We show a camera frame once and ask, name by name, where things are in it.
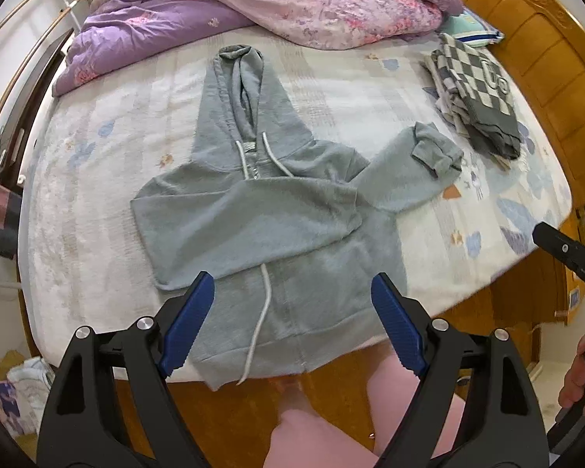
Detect white metal rack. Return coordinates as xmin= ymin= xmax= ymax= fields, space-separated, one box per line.
xmin=51 ymin=0 xmax=89 ymax=32

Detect wooden headboard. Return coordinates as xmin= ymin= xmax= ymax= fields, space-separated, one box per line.
xmin=422 ymin=0 xmax=585 ymax=206

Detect light plaid folded clothes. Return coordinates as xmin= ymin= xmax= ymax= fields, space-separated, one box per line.
xmin=423 ymin=50 xmax=512 ymax=171

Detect printed white bed sheet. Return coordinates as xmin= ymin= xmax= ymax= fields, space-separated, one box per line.
xmin=17 ymin=34 xmax=573 ymax=383

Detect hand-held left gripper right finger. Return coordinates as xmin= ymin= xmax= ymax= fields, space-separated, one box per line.
xmin=370 ymin=273 xmax=549 ymax=468

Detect purple floral quilt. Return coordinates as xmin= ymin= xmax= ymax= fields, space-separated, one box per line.
xmin=51 ymin=0 xmax=464 ymax=98

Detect wooden bed frame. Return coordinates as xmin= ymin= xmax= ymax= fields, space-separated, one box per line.
xmin=19 ymin=214 xmax=583 ymax=468

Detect person's right hand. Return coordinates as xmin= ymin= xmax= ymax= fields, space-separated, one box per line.
xmin=558 ymin=334 xmax=585 ymax=410

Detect black flat panel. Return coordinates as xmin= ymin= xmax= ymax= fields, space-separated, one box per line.
xmin=0 ymin=28 xmax=75 ymax=183

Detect person's pink pants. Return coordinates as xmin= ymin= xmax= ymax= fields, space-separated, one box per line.
xmin=270 ymin=351 xmax=469 ymax=468

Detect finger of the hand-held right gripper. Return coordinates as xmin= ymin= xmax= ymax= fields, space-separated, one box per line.
xmin=534 ymin=222 xmax=585 ymax=298

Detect grey hoodie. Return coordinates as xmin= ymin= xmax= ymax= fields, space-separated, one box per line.
xmin=129 ymin=45 xmax=465 ymax=391

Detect grey checkered folded garment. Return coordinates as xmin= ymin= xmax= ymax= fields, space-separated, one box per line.
xmin=438 ymin=33 xmax=523 ymax=159

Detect curved wooden rod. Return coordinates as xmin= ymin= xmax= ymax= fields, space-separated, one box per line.
xmin=0 ymin=0 xmax=86 ymax=157
xmin=0 ymin=0 xmax=55 ymax=54

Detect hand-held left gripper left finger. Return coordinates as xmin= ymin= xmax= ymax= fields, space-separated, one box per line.
xmin=36 ymin=271 xmax=216 ymax=468

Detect teal pillow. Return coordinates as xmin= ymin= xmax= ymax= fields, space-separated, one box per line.
xmin=439 ymin=12 xmax=505 ymax=48

